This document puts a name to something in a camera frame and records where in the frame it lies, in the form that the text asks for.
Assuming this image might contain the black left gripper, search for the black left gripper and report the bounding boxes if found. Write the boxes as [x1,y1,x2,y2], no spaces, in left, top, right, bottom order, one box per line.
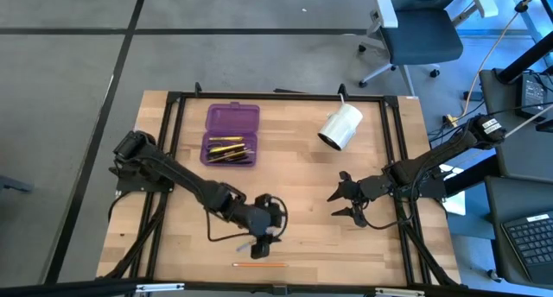
[235,194,287,260]

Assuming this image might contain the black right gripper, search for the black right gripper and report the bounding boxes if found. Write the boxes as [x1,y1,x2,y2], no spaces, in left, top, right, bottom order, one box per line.
[327,170,395,229]

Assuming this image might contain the orange pencil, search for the orange pencil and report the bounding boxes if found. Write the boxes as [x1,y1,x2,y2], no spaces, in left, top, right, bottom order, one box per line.
[232,262,288,269]

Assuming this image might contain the slim yellow pen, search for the slim yellow pen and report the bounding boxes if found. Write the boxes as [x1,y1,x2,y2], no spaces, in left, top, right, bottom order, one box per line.
[208,143,246,155]

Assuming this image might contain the purple plastic supply box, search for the purple plastic supply box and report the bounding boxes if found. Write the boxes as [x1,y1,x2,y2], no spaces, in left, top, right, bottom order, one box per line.
[199,101,262,167]

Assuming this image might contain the black power adapter box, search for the black power adapter box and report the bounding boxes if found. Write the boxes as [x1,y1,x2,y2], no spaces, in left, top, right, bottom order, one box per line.
[516,71,553,121]

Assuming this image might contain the white paper sheet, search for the white paper sheet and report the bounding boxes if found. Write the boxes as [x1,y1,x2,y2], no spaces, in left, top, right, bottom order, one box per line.
[442,164,467,217]

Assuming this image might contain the black diagonal stand beam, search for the black diagonal stand beam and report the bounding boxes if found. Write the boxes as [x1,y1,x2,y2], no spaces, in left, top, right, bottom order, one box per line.
[495,41,553,85]
[444,153,503,198]

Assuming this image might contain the dark grey side table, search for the dark grey side table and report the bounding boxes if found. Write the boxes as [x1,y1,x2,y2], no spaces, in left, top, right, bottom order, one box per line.
[479,67,553,185]
[483,174,553,289]

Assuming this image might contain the dark blue office chair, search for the dark blue office chair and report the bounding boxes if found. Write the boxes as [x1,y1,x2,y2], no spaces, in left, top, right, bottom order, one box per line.
[357,0,500,98]

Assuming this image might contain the black keyboard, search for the black keyboard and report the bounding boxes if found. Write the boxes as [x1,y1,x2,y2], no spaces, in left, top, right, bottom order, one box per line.
[499,210,553,288]

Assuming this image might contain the black crossbar silver brackets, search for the black crossbar silver brackets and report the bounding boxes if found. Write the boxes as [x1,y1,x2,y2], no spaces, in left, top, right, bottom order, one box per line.
[0,278,553,297]

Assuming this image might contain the grey chair base leg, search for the grey chair base leg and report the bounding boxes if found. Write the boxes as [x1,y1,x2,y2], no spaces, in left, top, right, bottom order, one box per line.
[0,174,34,195]

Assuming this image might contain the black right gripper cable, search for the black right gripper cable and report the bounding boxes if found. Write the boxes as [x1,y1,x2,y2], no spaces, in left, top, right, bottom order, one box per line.
[358,204,410,231]

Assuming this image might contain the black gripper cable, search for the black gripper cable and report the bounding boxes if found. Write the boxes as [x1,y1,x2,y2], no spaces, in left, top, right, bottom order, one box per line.
[206,208,254,243]
[358,204,410,231]

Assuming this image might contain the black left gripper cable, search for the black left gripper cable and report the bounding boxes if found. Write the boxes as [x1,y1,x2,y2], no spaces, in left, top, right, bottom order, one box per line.
[206,208,254,243]

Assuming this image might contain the black metal table frame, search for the black metal table frame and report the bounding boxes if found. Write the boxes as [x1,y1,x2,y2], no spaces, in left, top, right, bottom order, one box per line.
[97,81,466,289]

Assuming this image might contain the black desk cable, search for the black desk cable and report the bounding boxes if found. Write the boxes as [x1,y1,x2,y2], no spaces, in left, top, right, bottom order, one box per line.
[427,101,553,142]

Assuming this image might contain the tan hanging cable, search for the tan hanging cable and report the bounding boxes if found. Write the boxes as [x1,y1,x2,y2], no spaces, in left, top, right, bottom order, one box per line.
[451,0,545,128]

